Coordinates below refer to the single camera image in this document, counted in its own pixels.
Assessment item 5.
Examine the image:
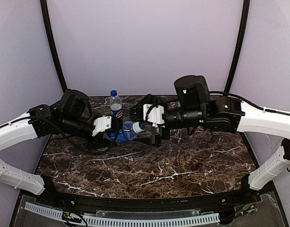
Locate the Pocari Sweat bottle blue label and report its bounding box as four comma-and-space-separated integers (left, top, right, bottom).
113, 121, 138, 144

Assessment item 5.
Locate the blue white Pocari cap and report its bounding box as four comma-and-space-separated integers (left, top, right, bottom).
132, 122, 146, 133

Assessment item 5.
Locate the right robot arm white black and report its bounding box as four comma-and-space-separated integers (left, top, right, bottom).
130, 75, 290, 191

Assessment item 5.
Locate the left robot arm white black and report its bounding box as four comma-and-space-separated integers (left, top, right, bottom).
0, 89, 122, 195

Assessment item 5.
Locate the Pepsi bottle blue cap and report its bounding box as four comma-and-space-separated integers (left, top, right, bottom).
109, 89, 123, 119

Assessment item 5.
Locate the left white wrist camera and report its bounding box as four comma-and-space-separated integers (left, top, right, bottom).
92, 115, 112, 137

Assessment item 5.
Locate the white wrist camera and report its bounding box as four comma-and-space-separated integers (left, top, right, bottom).
92, 115, 112, 137
143, 104, 165, 127

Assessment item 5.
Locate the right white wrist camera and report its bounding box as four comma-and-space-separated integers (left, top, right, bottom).
143, 104, 165, 127

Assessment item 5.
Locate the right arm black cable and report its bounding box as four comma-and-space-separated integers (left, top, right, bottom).
206, 91, 290, 118

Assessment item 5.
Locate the black front table rail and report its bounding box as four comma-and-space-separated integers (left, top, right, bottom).
21, 182, 278, 215

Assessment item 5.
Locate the white slotted cable duct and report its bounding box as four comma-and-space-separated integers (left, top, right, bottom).
24, 202, 220, 227

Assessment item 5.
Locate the left black frame post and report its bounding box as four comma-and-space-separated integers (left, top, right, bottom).
40, 0, 68, 93

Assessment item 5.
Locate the black frame post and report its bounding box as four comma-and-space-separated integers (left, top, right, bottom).
224, 0, 250, 93
40, 0, 68, 93

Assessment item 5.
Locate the right black frame post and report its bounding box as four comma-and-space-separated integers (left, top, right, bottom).
224, 0, 250, 93

